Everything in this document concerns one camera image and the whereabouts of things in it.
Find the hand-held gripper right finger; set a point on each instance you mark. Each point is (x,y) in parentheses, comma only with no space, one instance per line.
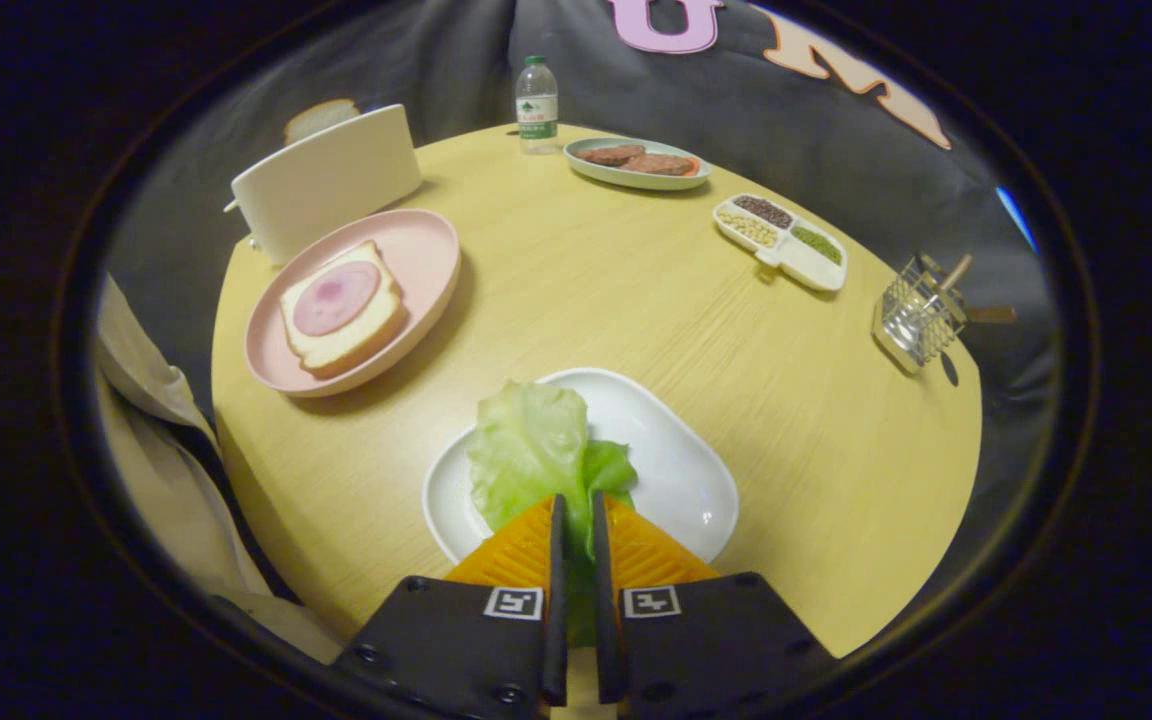
(606,600)

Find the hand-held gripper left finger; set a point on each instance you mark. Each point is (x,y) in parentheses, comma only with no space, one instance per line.
(558,600)

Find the green lettuce leaf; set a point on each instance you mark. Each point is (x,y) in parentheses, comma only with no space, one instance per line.
(526,450)

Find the brown crust bread slice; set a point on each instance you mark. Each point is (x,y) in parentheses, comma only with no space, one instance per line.
(321,117)

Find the white rounded plate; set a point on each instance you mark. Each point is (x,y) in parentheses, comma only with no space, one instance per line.
(676,470)

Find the thick white bread slice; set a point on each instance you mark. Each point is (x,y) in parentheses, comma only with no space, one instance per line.
(351,345)

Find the pink plate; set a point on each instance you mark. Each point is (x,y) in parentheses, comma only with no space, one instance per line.
(421,260)

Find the pink ham slice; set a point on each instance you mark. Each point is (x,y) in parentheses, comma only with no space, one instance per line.
(336,298)

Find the white divided bean dish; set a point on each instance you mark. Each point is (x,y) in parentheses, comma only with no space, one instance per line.
(811,270)

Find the pale green plate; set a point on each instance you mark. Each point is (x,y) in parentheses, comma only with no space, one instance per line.
(626,178)

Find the person's beige clothing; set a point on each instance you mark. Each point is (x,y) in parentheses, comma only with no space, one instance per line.
(156,440)

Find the brown chicken drumstick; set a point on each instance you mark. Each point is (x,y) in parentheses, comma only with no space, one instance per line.
(658,164)
(611,154)

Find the white toaster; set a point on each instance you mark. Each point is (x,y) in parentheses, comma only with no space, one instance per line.
(326,185)

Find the clear plastic water bottle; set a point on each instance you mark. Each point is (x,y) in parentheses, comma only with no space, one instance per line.
(537,110)

